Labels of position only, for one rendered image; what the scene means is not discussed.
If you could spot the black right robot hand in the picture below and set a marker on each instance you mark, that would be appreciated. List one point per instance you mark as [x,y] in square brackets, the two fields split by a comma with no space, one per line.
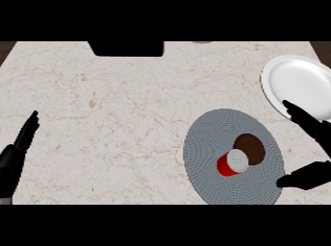
[321,131]

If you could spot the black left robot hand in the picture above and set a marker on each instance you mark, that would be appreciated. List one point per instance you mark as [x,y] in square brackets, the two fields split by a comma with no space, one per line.
[11,160]

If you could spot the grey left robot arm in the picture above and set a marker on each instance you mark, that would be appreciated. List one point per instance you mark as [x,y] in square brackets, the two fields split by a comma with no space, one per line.
[3,201]

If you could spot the white round plate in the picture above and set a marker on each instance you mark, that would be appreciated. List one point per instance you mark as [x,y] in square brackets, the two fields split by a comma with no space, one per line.
[308,86]

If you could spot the grey round woven placemat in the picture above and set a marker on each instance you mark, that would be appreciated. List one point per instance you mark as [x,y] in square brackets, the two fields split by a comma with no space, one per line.
[210,150]

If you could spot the small grey object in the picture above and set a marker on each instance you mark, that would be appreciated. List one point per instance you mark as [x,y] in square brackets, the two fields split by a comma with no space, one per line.
[201,42]

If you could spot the black box appliance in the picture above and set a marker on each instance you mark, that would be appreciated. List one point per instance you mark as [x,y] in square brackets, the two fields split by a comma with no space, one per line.
[127,48]

